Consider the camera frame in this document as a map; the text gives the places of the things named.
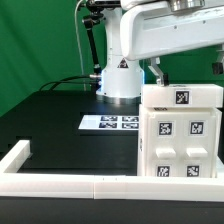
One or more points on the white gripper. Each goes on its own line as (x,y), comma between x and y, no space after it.
(153,28)

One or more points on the white cabinet top block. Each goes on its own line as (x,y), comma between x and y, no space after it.
(182,96)

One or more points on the white cabinet door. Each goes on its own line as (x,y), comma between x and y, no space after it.
(198,147)
(160,153)

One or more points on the white cabinet body box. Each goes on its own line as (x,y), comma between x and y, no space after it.
(188,114)

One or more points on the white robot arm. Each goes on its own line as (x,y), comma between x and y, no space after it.
(121,78)

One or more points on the white marker base sheet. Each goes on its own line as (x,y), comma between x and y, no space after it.
(109,122)

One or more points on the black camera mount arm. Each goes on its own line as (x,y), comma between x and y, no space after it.
(96,16)

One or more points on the white U-shaped obstacle frame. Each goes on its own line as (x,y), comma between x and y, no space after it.
(15,183)

